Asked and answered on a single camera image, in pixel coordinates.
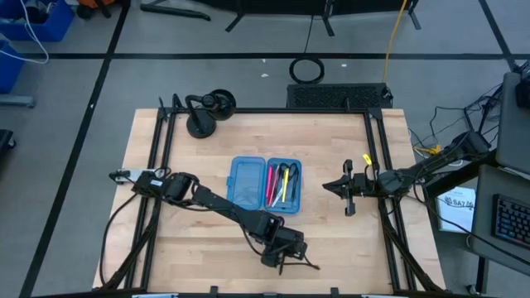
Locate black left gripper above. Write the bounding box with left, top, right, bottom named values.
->
left=261, top=230, right=308, bottom=269

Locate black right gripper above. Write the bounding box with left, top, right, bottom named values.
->
left=322, top=159, right=376, bottom=217

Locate translucent blue plastic supply box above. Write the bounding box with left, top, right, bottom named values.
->
left=226, top=155, right=303, bottom=215

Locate black vented computer case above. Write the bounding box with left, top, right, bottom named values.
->
left=286, top=82, right=393, bottom=110

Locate yellow plug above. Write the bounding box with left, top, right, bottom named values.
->
left=415, top=144, right=444, bottom=158

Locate white printed paper sheet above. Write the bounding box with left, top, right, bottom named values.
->
left=436, top=185, right=477, bottom=234

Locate black desk lamp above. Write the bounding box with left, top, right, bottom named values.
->
left=184, top=89, right=238, bottom=140

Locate grey desk surface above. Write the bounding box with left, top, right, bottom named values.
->
left=467, top=165, right=530, bottom=276
left=495, top=72, right=530, bottom=175

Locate black computer keyboard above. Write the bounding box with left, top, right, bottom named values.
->
left=491, top=193, right=530, bottom=250

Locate black desktop device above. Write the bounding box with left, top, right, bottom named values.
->
left=515, top=61, right=530, bottom=109

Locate black wheeled base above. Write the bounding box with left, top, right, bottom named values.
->
left=0, top=128, right=17, bottom=152

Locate orange and black object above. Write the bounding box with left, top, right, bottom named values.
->
left=76, top=0, right=125, bottom=20

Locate grey metal bar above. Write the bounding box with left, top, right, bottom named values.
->
left=0, top=94, right=36, bottom=109

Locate blue plastic bin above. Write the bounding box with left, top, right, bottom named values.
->
left=0, top=0, right=76, bottom=42
left=0, top=39, right=25, bottom=94

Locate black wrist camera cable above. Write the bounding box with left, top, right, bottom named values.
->
left=289, top=252, right=320, bottom=272

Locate black coiled cable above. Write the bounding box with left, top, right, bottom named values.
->
left=288, top=56, right=326, bottom=85

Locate thin black cable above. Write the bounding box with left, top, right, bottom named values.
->
left=303, top=15, right=315, bottom=60

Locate yellow cable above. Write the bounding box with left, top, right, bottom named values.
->
left=381, top=0, right=409, bottom=84

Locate silver metal bracket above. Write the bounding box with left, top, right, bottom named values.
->
left=108, top=167, right=161, bottom=184

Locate white cable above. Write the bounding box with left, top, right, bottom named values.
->
left=0, top=0, right=50, bottom=65

